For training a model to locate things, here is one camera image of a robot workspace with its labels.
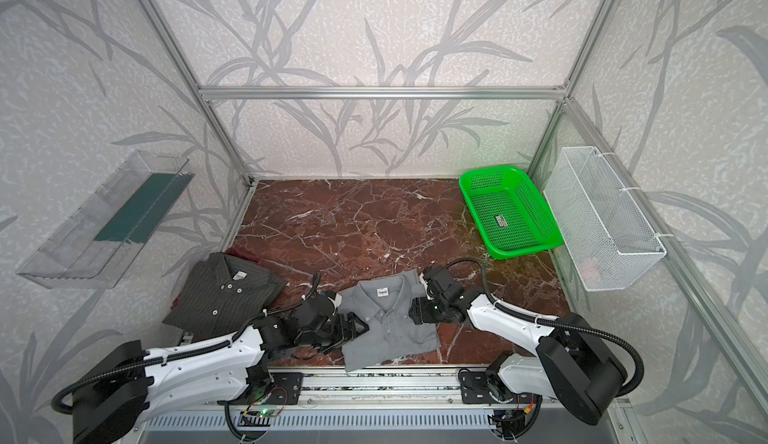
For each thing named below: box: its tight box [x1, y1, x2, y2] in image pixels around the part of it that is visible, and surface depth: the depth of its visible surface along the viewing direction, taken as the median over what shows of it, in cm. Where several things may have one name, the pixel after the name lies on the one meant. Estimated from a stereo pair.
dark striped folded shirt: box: [162, 252, 287, 340], surface depth 86 cm
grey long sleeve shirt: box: [338, 270, 442, 373], surface depth 82 cm
